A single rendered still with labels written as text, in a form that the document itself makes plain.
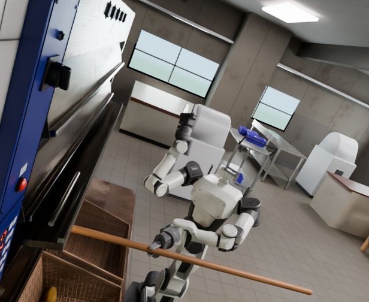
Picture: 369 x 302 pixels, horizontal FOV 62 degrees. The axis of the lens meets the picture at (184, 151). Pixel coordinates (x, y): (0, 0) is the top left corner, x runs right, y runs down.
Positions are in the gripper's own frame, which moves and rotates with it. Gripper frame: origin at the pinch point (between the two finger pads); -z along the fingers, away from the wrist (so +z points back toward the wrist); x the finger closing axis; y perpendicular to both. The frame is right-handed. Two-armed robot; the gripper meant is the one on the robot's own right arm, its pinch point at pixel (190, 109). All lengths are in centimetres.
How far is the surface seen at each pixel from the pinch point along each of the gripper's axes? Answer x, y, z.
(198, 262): 40, 1, 74
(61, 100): 51, 82, 28
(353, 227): -123, -577, 43
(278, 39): -335, -449, -346
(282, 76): -374, -551, -298
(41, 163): 38, 78, 47
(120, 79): -602, -208, -157
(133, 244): 28, 29, 72
